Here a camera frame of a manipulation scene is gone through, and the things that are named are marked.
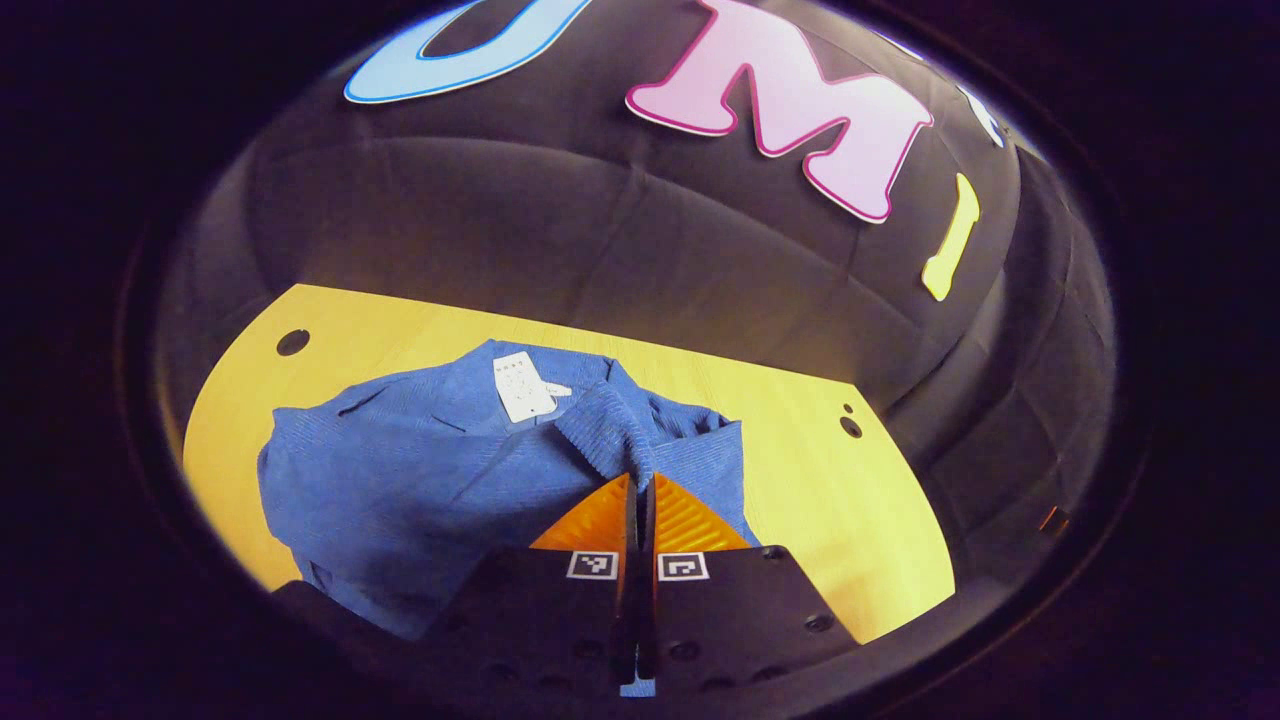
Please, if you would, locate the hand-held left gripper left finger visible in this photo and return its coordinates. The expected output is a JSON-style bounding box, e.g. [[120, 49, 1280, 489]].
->
[[428, 472, 641, 701]]

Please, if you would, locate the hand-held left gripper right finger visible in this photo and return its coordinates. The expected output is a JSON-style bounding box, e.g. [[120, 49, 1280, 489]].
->
[[640, 472, 861, 697]]

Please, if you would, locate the blue button shirt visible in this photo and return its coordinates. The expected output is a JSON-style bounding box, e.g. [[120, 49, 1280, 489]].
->
[[257, 338, 761, 698]]

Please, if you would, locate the black backdrop cloth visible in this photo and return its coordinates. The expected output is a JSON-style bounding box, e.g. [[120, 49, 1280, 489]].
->
[[150, 0, 1117, 601]]

